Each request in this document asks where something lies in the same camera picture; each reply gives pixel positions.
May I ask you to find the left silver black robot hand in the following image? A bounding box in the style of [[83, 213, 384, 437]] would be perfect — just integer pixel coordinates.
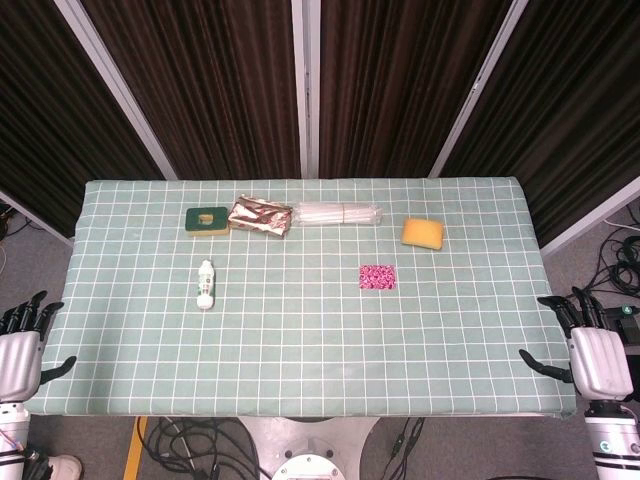
[[0, 291, 78, 403]]

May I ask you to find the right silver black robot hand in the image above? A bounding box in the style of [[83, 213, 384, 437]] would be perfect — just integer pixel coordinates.
[[518, 287, 634, 401]]

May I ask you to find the pink patterned square cloth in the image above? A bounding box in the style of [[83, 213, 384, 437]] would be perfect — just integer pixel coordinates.
[[359, 264, 398, 292]]

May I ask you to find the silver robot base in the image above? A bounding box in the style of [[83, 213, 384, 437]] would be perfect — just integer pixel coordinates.
[[233, 416, 382, 480]]

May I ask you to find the black foot pedal board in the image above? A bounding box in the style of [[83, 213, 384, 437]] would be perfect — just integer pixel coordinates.
[[603, 303, 640, 347]]

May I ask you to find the white shoe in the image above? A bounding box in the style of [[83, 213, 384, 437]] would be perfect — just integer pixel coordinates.
[[48, 454, 84, 480]]

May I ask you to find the yellow floor tape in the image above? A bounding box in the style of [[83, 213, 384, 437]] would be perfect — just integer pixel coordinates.
[[122, 416, 150, 480]]

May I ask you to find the white bottle green label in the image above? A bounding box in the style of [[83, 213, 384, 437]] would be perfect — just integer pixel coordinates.
[[195, 258, 218, 312]]

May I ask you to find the dark brown curtain panel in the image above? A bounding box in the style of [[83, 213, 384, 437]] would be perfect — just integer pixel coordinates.
[[0, 0, 167, 239], [81, 0, 304, 180], [443, 0, 640, 249], [318, 0, 517, 179]]

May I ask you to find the green yellow sponge with hole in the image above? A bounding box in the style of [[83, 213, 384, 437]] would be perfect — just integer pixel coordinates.
[[184, 205, 232, 239]]

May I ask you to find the gold red foil package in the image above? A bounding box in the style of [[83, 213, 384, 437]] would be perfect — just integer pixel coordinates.
[[227, 195, 294, 241]]

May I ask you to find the green grid tablecloth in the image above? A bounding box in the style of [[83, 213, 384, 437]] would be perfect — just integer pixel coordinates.
[[21, 175, 579, 422]]

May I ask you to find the clear bag of white straws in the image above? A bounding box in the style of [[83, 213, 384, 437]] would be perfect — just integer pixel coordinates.
[[291, 200, 386, 229]]

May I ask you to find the black cable bundle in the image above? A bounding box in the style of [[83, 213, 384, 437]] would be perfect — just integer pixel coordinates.
[[143, 416, 262, 480], [555, 217, 640, 307]]

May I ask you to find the white frame post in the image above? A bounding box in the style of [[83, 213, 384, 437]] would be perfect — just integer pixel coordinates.
[[290, 0, 322, 180], [428, 0, 531, 179], [539, 185, 640, 258], [53, 0, 179, 181], [0, 189, 75, 248]]

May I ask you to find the thin floor cable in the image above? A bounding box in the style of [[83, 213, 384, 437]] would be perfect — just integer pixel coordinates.
[[0, 199, 32, 239]]

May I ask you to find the black cable with connector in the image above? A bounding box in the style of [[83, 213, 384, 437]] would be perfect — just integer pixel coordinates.
[[385, 416, 427, 480]]

